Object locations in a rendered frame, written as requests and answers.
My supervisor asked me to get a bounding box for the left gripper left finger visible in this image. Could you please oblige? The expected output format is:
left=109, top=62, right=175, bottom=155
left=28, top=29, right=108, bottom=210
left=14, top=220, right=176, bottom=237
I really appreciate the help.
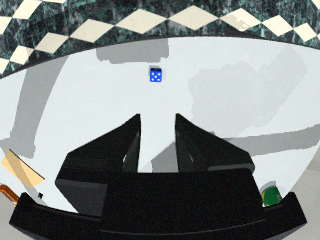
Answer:
left=61, top=114, right=141, bottom=172

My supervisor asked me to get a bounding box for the green and yellow drink can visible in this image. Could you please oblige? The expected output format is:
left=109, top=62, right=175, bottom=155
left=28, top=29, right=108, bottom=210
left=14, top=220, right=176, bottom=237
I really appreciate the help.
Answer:
left=261, top=186, right=282, bottom=207

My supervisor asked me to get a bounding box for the blue die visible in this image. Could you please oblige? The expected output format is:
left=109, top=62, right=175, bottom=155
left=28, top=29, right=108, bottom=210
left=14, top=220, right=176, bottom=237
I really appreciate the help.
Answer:
left=150, top=68, right=162, bottom=82

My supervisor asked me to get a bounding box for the orange multimeter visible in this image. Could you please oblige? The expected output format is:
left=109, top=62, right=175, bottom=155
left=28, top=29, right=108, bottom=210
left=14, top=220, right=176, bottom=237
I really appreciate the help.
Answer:
left=0, top=185, right=20, bottom=205

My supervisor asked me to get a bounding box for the tan mat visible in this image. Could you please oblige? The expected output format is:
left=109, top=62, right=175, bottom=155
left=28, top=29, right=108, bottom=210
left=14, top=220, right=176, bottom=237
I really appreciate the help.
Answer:
left=1, top=149, right=45, bottom=188

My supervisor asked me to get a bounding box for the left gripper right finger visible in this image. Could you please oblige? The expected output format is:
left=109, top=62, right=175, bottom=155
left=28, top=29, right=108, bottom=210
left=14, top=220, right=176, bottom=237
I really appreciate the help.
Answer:
left=175, top=113, right=255, bottom=174

